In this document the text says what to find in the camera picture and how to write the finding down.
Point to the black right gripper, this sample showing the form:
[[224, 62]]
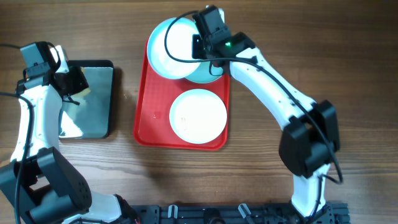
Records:
[[196, 52]]

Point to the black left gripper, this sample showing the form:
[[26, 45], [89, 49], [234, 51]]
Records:
[[81, 83]]

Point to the white stained plate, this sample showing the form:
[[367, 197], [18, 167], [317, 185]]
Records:
[[198, 116]]

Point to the green and yellow sponge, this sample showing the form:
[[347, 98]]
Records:
[[82, 93]]

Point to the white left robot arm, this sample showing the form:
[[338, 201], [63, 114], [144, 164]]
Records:
[[39, 182]]

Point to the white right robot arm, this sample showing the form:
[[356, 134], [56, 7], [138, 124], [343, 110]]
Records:
[[310, 137]]

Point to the black water tray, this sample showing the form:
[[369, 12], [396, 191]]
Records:
[[91, 118]]

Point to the red plastic tray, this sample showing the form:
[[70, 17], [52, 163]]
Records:
[[156, 94]]

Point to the light blue stained plate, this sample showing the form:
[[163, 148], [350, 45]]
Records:
[[205, 73]]

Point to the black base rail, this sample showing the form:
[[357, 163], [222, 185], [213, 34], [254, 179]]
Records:
[[278, 213]]

